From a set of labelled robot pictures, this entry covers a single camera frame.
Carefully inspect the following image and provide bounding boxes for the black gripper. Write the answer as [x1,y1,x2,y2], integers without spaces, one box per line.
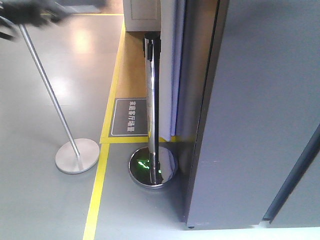
[0,0,107,41]

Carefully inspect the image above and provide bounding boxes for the open fridge door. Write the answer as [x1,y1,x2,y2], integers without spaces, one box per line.
[186,0,320,230]

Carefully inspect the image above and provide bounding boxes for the white panelled cabinet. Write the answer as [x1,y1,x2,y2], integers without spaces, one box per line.
[122,0,161,32]

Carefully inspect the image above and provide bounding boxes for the black floor sign plate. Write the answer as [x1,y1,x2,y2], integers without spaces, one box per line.
[109,97,148,137]

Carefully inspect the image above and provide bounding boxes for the steel sign stand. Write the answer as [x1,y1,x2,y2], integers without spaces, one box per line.
[18,24,100,175]

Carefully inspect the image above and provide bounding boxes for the black stanchion post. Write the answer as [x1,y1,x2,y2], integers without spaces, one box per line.
[128,31,178,189]

